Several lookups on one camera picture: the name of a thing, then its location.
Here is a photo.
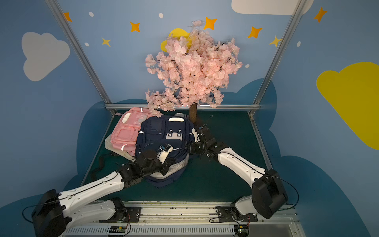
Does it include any pink cherry blossom tree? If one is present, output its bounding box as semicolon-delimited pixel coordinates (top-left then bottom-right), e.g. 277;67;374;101
145;18;242;122

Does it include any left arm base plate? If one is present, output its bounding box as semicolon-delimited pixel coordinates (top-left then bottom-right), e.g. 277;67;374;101
99;207;142;223

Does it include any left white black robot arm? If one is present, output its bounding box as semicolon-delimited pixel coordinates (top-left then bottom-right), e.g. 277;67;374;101
32;150;187;237

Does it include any cream white bag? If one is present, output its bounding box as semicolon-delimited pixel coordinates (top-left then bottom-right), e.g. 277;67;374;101
105;135;134;161

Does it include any aluminium rail base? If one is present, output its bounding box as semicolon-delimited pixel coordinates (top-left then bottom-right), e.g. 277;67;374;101
61;201;306;237

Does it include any navy blue backpack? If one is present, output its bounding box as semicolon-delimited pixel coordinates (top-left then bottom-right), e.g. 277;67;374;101
135;116;194;188

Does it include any left green circuit board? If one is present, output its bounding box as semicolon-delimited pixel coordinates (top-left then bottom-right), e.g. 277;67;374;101
108;225;129;237

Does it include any right green circuit board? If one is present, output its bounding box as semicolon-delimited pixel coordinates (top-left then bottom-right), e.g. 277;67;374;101
234;225;249;237

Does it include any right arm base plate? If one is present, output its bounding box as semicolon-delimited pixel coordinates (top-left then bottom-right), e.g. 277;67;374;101
215;206;258;223

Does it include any green circuit board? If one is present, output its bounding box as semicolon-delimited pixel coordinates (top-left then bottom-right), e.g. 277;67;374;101
234;225;249;237
108;225;129;237

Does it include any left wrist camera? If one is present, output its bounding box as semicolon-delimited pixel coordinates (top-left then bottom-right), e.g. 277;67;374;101
157;144;173;164

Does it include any pink backpack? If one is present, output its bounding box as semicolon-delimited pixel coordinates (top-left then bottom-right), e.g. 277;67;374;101
111;107;152;157

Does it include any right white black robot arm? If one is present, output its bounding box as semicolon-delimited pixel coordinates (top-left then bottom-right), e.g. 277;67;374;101
190;126;288;219

